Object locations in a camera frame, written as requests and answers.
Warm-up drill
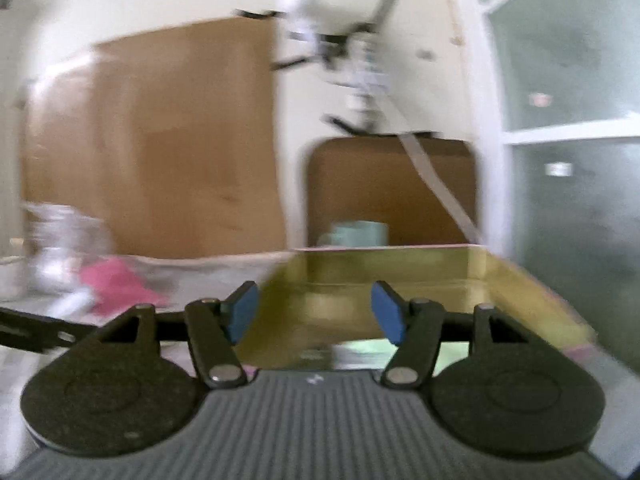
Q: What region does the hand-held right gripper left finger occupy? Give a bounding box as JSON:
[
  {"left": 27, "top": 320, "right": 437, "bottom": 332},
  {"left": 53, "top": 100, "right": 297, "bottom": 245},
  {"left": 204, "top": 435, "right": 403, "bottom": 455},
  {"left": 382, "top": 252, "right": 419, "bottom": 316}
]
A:
[{"left": 97, "top": 281, "right": 260, "bottom": 390}]

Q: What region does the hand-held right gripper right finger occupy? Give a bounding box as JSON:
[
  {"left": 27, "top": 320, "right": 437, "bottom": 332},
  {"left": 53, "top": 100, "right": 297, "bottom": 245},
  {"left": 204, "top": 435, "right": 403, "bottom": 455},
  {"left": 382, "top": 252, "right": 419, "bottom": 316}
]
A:
[{"left": 371, "top": 281, "right": 543, "bottom": 390}]

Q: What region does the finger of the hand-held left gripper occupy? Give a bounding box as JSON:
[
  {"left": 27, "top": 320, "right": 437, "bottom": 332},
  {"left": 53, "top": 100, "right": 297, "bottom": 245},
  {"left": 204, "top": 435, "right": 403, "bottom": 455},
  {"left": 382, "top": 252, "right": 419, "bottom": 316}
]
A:
[{"left": 0, "top": 307, "right": 97, "bottom": 354}]

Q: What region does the pink tin box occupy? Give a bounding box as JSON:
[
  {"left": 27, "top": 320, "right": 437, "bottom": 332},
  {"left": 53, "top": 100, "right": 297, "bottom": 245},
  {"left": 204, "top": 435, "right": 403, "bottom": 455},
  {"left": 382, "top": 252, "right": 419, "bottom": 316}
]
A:
[{"left": 240, "top": 244, "right": 598, "bottom": 376}]

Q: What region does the pink cloth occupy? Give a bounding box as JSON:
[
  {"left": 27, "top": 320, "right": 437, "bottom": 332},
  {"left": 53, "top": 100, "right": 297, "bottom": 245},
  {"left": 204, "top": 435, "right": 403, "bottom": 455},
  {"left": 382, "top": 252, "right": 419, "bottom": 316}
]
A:
[{"left": 79, "top": 257, "right": 169, "bottom": 317}]

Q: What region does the grey floral bedsheet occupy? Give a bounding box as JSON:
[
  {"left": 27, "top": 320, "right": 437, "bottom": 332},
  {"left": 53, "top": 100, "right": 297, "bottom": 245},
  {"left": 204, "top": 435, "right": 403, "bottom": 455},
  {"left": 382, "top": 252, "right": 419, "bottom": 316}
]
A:
[{"left": 0, "top": 252, "right": 288, "bottom": 461}]

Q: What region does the teal mug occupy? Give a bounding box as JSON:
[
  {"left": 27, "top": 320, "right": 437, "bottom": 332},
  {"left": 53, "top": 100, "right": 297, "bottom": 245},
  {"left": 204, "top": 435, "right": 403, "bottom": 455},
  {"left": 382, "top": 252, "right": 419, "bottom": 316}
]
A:
[{"left": 320, "top": 221, "right": 390, "bottom": 248}]

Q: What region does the clear plastic bag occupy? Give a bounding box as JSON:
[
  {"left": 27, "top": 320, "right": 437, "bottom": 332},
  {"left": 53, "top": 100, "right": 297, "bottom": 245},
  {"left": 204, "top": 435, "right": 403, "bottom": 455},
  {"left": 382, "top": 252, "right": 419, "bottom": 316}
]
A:
[{"left": 21, "top": 202, "right": 115, "bottom": 295}]

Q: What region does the brown wooden chair back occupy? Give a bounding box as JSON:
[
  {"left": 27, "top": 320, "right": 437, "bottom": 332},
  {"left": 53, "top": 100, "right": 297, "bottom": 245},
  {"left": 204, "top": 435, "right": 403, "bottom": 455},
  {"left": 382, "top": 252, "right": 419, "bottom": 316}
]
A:
[{"left": 306, "top": 135, "right": 483, "bottom": 249}]

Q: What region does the wooden board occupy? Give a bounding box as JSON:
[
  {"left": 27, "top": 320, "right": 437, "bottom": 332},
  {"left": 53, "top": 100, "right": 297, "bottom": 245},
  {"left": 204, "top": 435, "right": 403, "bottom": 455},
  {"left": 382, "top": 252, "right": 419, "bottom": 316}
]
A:
[{"left": 22, "top": 17, "right": 290, "bottom": 261}]

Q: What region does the white power strip with plugs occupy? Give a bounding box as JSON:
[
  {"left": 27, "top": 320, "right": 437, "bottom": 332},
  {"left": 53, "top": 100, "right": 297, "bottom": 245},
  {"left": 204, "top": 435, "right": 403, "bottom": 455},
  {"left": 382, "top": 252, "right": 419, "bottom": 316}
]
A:
[{"left": 234, "top": 0, "right": 402, "bottom": 137}]

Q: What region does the frosted glass window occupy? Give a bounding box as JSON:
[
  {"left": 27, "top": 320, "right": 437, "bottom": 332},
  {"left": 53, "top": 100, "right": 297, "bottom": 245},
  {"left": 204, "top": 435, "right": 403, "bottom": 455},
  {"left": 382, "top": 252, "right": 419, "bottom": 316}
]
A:
[{"left": 467, "top": 0, "right": 640, "bottom": 376}]

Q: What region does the white cable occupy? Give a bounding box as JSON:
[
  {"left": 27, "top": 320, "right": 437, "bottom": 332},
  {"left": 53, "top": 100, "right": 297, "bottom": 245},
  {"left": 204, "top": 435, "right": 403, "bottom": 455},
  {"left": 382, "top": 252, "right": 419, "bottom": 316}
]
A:
[{"left": 377, "top": 97, "right": 482, "bottom": 242}]

